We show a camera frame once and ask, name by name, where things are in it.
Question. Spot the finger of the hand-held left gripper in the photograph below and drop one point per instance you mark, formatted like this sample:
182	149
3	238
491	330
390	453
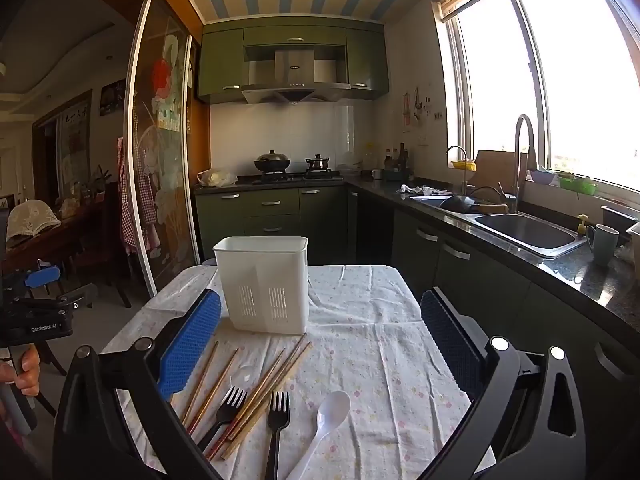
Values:
75	297
42	276

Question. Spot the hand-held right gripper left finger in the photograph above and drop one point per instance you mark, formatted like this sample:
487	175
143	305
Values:
190	345

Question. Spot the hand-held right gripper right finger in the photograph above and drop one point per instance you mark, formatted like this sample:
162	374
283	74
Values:
450	345

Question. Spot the black plastic fork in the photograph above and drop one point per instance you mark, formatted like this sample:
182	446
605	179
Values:
231	402
278	410

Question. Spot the bunch of wooden chopsticks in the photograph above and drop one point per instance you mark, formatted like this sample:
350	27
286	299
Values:
265	390

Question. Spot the white plastic utensil holder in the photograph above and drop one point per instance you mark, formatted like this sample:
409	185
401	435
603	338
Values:
260	275

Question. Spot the white plastic spoon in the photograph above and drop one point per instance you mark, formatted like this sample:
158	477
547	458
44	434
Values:
332	410

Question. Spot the person's left hand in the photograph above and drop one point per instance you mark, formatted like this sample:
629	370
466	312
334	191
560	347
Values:
27	372

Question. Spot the dark wooden dining table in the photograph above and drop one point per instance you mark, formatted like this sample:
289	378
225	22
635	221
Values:
45	247

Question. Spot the dark wooden dining chair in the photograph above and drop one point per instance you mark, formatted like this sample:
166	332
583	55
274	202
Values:
107	255

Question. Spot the white lace cover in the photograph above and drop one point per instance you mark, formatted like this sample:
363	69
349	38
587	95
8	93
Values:
30	222

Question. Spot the clear plastic spoon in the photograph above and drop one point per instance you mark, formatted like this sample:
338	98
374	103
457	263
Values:
244	375

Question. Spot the floral white tablecloth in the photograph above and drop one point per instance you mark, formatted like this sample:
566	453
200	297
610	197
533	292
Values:
360	340

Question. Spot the dark sink base cabinets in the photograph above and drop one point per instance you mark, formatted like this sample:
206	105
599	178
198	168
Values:
415	250

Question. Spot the red checked apron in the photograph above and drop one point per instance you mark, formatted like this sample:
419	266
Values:
129	195

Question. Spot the steel double sink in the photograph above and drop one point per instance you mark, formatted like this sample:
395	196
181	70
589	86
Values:
530	232

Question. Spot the dark granite countertop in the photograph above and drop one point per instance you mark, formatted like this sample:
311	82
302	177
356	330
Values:
575	272

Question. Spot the crumpled dish rag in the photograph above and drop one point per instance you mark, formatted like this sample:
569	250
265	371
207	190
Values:
422	190

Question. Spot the green stove base cabinets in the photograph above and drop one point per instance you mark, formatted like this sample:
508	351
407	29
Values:
272	210

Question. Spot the flower printed sliding glass door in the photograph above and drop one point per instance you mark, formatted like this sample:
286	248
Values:
165	160

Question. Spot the white plastic bag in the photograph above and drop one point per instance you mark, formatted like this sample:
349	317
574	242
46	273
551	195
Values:
217	178

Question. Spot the small steel faucet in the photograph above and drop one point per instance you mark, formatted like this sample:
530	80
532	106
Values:
464	170

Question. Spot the wooden cutting board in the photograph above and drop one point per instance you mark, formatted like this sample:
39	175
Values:
492	170

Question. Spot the yellow soap dish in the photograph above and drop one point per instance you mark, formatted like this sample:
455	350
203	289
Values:
462	164

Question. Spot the grey green mug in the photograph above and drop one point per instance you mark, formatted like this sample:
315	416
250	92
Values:
604	245

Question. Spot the small white cup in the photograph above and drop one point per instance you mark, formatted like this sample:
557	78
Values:
376	174

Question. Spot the dark condiment bottles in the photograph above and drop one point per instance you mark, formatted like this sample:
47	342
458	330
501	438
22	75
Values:
399	162

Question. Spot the tall steel faucet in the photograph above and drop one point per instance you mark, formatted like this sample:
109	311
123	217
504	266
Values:
516	160

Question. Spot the black gas stove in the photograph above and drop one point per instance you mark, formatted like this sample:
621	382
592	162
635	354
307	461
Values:
295	177

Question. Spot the black wok with lid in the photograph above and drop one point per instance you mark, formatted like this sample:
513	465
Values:
272	162

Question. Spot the green plastic bowl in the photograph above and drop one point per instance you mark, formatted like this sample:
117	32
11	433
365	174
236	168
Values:
577	185

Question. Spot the dark cooking pot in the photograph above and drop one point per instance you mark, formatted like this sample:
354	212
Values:
317	163

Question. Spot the green upper kitchen cabinets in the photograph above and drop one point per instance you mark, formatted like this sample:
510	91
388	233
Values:
220	65

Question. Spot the steel range hood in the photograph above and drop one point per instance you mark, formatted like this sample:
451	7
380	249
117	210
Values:
295	77

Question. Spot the kitchen window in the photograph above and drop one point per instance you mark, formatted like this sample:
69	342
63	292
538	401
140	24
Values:
575	85

